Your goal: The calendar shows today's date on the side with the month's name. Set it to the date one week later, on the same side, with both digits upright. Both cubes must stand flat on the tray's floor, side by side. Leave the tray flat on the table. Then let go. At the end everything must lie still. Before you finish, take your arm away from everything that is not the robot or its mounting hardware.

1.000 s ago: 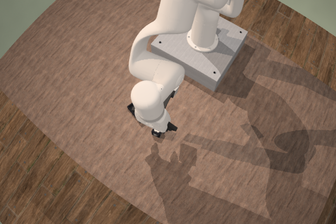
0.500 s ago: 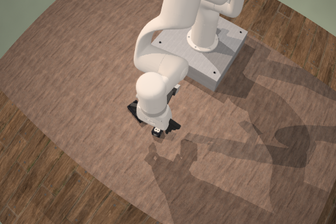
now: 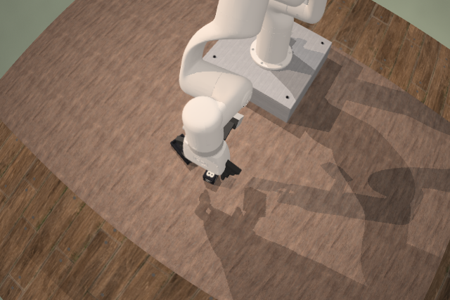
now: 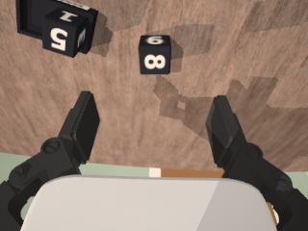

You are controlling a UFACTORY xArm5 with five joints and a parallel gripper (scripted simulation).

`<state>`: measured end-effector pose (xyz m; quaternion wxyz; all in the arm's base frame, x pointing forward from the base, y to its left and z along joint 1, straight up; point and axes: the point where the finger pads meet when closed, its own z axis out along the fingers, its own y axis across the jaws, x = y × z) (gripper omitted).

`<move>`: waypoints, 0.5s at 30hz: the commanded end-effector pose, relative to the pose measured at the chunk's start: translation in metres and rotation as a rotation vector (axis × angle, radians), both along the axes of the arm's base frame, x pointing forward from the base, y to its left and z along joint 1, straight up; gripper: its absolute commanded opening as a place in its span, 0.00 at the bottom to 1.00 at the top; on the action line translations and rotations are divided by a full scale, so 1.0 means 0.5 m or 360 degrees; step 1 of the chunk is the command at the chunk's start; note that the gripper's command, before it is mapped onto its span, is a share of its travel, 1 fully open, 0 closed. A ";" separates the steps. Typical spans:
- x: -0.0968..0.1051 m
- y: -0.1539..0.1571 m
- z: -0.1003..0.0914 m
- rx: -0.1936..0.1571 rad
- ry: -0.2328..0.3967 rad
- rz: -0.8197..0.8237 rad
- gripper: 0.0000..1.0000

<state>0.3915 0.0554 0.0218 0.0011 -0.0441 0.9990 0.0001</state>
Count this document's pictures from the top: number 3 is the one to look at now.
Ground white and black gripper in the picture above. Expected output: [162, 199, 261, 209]
[175, 136, 242, 180]

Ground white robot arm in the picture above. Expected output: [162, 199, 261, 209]
[179, 0, 327, 157]

